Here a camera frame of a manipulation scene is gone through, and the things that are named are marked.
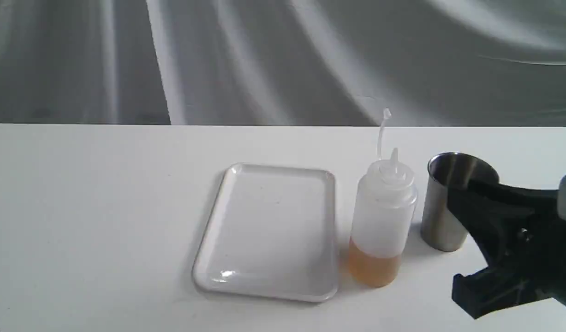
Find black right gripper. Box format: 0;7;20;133
447;179;566;320

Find translucent squeeze bottle amber liquid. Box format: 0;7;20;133
347;108;418;288

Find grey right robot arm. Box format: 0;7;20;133
447;175;566;319

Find stainless steel cup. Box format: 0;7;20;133
420;152;500;252

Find grey draped backdrop cloth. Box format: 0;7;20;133
0;0;566;127

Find white plastic tray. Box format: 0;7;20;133
192;163;340;303

